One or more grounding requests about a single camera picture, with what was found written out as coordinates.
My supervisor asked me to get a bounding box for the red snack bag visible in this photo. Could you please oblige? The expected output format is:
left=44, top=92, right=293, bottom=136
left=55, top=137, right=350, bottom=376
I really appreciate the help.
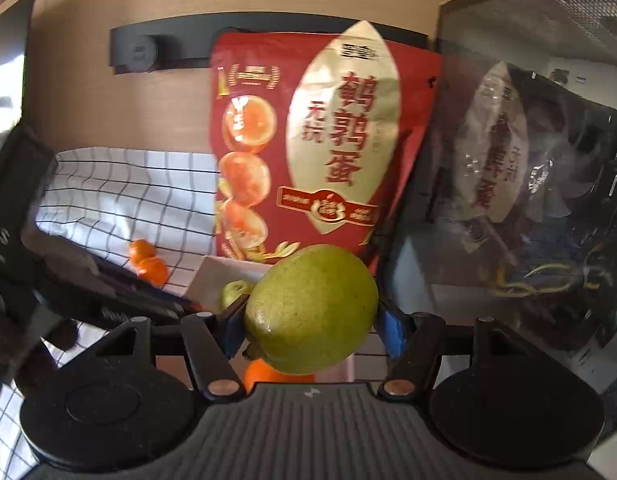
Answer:
left=209, top=20, right=442, bottom=275

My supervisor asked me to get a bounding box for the small tangerine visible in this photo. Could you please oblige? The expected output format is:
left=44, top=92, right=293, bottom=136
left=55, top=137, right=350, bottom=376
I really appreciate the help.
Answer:
left=137, top=256, right=170, bottom=287
left=128, top=239, right=156, bottom=267

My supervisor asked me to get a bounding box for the white black checkered cloth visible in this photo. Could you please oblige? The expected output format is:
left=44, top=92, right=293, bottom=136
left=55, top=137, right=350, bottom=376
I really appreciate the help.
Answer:
left=0, top=147, right=225, bottom=466

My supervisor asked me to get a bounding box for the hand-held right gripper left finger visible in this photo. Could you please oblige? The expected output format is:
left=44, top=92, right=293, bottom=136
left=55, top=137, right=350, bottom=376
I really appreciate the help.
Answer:
left=96, top=305, right=249, bottom=404

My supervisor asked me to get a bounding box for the person's left hand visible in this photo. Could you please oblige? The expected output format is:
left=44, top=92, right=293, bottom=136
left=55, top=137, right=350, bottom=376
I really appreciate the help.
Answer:
left=0, top=280, right=80, bottom=402

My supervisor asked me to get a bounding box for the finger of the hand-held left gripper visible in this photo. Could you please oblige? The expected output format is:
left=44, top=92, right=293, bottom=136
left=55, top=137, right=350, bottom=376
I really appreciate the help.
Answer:
left=86, top=257, right=206, bottom=325

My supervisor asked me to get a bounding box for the black wall socket strip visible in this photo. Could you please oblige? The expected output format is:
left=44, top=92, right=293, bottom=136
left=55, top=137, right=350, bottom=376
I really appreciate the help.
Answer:
left=109, top=11, right=430, bottom=75

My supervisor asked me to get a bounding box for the grey computer monitor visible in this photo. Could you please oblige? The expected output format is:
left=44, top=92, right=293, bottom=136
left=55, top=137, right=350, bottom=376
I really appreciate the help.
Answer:
left=0, top=0, right=38, bottom=136

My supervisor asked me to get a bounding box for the pink cardboard box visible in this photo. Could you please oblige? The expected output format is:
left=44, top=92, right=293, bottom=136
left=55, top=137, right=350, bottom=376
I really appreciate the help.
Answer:
left=185, top=255, right=391, bottom=387

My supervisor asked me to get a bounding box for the large orange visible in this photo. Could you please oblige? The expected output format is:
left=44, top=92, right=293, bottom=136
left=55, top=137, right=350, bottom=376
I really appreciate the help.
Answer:
left=243, top=357, right=317, bottom=393

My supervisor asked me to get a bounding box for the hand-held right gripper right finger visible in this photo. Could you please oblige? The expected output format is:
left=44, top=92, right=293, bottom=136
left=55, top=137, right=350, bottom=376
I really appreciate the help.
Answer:
left=371, top=300, right=531, bottom=404

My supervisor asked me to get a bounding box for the black glass computer case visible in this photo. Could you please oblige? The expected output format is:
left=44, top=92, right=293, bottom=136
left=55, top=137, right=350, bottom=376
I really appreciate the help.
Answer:
left=377, top=0, right=617, bottom=442

